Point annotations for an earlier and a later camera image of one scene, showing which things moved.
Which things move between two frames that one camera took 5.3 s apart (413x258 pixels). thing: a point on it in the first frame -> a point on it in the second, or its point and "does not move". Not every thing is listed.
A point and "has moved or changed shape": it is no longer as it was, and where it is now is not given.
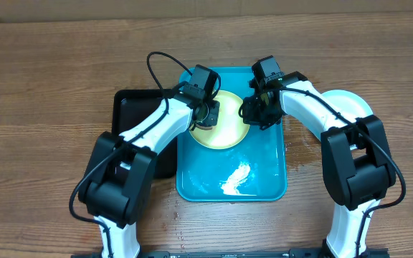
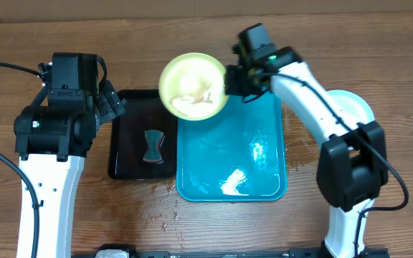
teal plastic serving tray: (255, 169) does not move
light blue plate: (348, 104) does not move
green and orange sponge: (203, 127) has moved or changed shape
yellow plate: (230, 130) has moved or changed shape
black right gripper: (254, 117) -> (234, 75)
